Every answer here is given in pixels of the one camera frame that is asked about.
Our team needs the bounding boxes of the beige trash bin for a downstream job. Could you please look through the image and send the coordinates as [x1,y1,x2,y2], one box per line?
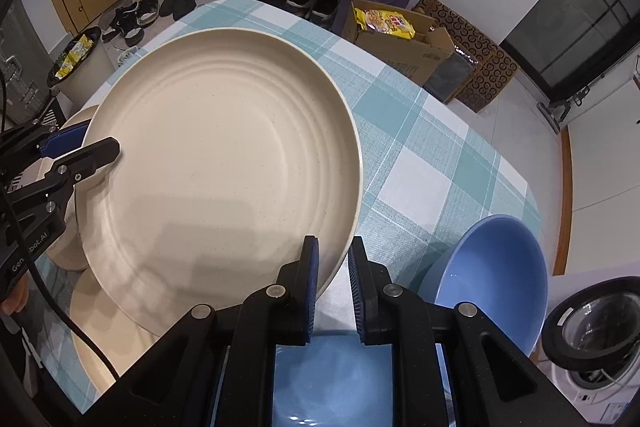
[47,27,118,108]

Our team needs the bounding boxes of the brown patterned door mat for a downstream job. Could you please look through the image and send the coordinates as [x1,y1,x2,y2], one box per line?
[410,0,521,112]

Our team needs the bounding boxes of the white washing machine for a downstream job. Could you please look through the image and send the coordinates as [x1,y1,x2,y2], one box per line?
[540,274,640,425]

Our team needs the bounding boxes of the cream plate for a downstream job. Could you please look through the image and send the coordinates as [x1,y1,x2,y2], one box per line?
[80,28,363,340]
[70,267,161,395]
[47,104,103,273]

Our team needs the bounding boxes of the person's left hand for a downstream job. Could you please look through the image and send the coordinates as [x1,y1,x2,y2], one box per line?
[0,279,29,319]

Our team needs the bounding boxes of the blue bowl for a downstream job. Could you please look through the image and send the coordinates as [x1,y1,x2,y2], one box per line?
[207,329,458,427]
[417,214,549,360]

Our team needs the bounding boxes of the grey floor mop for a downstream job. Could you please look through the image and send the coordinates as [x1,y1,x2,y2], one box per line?
[537,87,596,135]

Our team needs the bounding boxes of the silver metal case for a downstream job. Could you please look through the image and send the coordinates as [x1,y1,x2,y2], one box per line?
[0,0,63,132]

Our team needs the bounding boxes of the person's left forearm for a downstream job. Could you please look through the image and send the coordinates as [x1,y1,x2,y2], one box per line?
[0,314,48,413]

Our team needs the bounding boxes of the brown cardboard box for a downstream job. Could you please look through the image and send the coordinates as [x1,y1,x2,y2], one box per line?
[345,0,476,102]

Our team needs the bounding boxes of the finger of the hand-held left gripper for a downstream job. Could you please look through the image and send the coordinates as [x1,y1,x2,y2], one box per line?
[0,119,92,158]
[5,137,121,208]

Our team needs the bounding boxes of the black framed glass door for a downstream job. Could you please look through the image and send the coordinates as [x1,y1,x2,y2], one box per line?
[500,0,640,105]

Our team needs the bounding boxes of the yellow snack packet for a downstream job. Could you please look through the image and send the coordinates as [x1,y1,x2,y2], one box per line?
[353,6,417,40]

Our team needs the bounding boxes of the yellow wrappers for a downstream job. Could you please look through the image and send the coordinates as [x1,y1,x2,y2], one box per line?
[54,34,96,80]

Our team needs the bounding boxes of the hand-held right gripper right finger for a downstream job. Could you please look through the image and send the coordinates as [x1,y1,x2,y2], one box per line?
[348,236,586,427]

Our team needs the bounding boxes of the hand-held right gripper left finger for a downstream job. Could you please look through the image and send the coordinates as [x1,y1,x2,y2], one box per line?
[82,234,321,427]

